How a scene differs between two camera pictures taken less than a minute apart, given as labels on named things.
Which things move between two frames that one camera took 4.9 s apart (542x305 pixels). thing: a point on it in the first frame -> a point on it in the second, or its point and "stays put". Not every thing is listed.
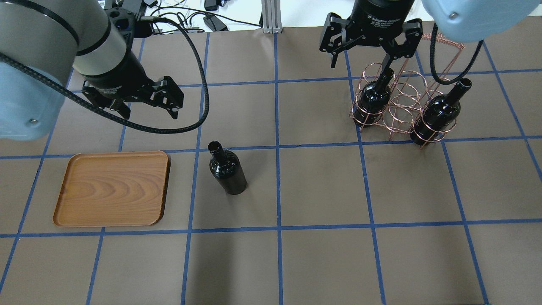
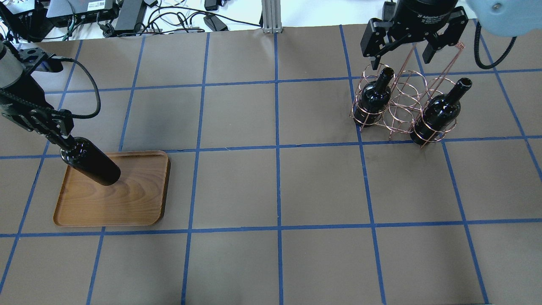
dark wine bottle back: [439, 113] stays put
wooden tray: [111, 189] stays put
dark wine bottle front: [226, 168] -> [84, 156]
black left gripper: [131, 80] -> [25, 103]
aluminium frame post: [271, 16] stays put
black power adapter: [214, 23] stays put
